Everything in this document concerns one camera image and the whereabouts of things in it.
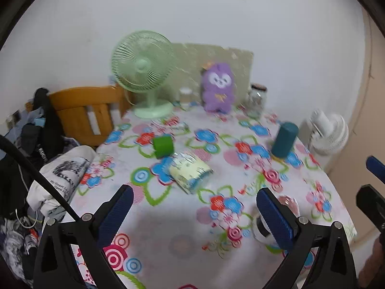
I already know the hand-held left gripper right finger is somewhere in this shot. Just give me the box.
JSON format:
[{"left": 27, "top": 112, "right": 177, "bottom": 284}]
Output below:
[{"left": 256, "top": 187, "right": 358, "bottom": 289}]

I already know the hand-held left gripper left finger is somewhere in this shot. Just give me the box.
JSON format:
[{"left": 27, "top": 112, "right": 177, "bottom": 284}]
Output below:
[{"left": 33, "top": 184, "right": 134, "bottom": 289}]

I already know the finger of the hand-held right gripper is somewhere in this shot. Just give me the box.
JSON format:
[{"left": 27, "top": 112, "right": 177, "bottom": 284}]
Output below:
[
  {"left": 356, "top": 184, "right": 385, "bottom": 233},
  {"left": 366, "top": 156, "right": 385, "bottom": 185}
]

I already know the person's right forearm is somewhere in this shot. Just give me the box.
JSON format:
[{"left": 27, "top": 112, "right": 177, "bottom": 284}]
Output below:
[{"left": 358, "top": 235, "right": 385, "bottom": 289}]

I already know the clear glass cup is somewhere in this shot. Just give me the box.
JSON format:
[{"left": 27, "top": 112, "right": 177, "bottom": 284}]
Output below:
[{"left": 278, "top": 195, "right": 300, "bottom": 218}]

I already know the teal cup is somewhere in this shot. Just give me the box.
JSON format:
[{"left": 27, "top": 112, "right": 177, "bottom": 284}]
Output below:
[{"left": 271, "top": 122, "right": 299, "bottom": 159}]

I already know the green cup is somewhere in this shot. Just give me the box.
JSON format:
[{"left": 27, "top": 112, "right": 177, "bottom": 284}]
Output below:
[{"left": 153, "top": 136, "right": 175, "bottom": 159}]

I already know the white round object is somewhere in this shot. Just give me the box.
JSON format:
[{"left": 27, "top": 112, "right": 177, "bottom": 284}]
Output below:
[{"left": 252, "top": 215, "right": 281, "bottom": 248}]

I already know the white fan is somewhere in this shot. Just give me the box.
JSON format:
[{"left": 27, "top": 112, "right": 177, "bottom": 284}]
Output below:
[{"left": 299, "top": 108, "right": 350, "bottom": 157}]

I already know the floral tablecloth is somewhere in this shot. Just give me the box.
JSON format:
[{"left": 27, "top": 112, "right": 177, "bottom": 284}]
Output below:
[{"left": 71, "top": 102, "right": 358, "bottom": 289}]

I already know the white printed tote bag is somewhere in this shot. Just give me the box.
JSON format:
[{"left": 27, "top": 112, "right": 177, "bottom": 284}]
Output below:
[{"left": 26, "top": 145, "right": 97, "bottom": 215}]

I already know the dark patterned cloth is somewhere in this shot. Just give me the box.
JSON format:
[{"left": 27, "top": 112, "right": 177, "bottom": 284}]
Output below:
[{"left": 0, "top": 217, "right": 41, "bottom": 288}]

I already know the black garment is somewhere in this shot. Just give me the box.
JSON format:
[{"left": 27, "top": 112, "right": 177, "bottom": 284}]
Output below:
[{"left": 32, "top": 87, "right": 65, "bottom": 164}]

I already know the pile of clothes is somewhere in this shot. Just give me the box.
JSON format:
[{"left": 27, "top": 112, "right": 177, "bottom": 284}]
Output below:
[{"left": 0, "top": 108, "right": 45, "bottom": 217}]

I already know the wooden chair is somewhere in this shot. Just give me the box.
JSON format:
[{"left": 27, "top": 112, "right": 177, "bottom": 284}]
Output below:
[{"left": 26, "top": 85, "right": 133, "bottom": 149}]

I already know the glass jar with dark lid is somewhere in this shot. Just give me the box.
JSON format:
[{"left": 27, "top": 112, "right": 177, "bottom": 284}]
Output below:
[{"left": 246, "top": 83, "right": 268, "bottom": 119}]

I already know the small clear jar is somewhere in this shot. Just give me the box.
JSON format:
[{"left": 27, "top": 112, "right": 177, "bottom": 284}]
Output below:
[{"left": 178, "top": 87, "right": 193, "bottom": 109}]

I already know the purple plush toy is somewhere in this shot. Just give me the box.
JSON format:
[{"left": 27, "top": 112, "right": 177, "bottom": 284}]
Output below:
[{"left": 200, "top": 62, "right": 237, "bottom": 114}]

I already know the green desk fan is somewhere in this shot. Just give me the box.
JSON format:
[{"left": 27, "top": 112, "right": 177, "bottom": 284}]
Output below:
[{"left": 111, "top": 30, "right": 176, "bottom": 119}]

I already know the beige board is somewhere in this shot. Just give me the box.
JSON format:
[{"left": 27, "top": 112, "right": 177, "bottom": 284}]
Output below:
[{"left": 168, "top": 43, "right": 254, "bottom": 109}]

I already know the black cable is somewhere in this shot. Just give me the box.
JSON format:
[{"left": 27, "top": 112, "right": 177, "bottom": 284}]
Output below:
[{"left": 0, "top": 134, "right": 82, "bottom": 222}]

